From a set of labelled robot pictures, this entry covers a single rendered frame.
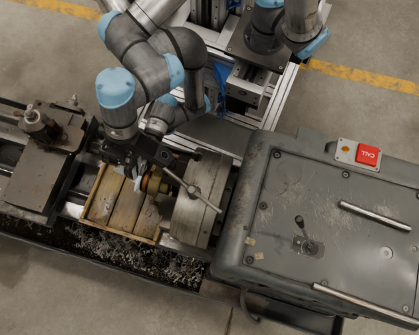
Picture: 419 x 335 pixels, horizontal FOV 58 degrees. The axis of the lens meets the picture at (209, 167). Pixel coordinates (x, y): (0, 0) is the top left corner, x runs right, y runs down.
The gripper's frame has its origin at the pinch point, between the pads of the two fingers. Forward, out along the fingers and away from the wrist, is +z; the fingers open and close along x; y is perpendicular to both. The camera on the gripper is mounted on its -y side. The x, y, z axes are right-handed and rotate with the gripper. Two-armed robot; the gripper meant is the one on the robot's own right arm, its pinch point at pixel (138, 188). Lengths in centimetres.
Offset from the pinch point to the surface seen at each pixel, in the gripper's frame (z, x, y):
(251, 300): 21, -54, -52
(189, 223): 7.4, 10.8, -20.9
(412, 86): -151, -108, -128
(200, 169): -8.1, 14.8, -19.1
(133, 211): 5.1, -19.7, 3.4
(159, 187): -1.9, 2.4, -7.2
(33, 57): -88, -108, 131
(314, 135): -29, 17, -49
